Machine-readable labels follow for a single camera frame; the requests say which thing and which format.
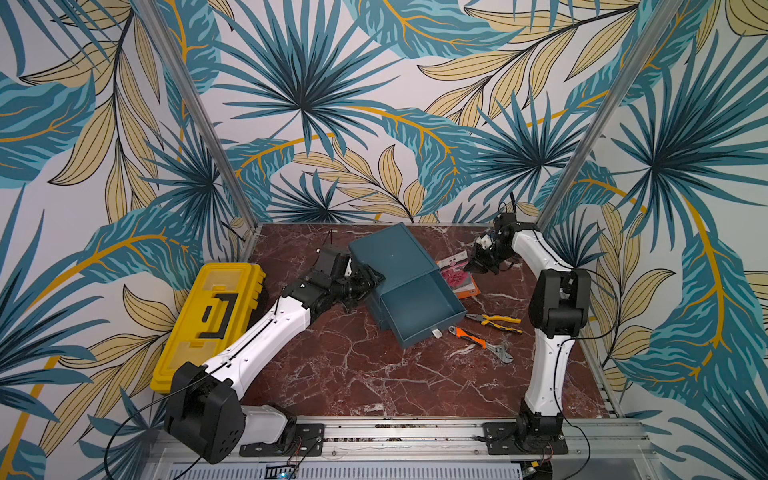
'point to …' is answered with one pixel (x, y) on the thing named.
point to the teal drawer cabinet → (398, 257)
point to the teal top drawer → (426, 304)
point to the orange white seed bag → (468, 291)
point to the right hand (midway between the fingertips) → (467, 267)
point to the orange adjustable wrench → (481, 342)
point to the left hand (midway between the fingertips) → (379, 287)
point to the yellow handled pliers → (486, 321)
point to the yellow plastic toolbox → (215, 316)
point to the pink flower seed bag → (460, 279)
